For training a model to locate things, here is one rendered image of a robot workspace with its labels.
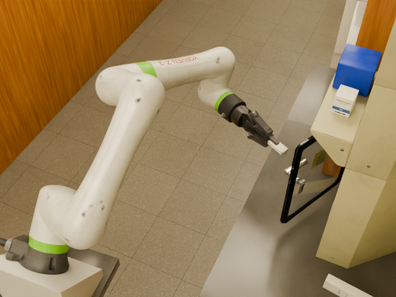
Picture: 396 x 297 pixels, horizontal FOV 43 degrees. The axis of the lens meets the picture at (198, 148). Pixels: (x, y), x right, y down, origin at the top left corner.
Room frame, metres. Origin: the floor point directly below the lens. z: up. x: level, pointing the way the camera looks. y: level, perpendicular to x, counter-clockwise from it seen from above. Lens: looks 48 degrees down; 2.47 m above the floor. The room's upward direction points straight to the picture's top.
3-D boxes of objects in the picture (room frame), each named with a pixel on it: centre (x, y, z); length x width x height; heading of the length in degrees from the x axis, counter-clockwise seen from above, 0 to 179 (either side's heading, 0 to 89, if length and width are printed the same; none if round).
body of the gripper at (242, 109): (1.28, -0.17, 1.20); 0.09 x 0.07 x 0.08; 39
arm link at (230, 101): (1.34, -0.12, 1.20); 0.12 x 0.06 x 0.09; 129
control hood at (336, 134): (1.05, -0.41, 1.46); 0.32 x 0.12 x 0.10; 155
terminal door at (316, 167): (1.07, -0.40, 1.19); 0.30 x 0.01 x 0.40; 128
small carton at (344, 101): (1.01, -0.40, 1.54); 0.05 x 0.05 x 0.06; 62
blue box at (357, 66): (1.12, -0.45, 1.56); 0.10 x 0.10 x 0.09; 65
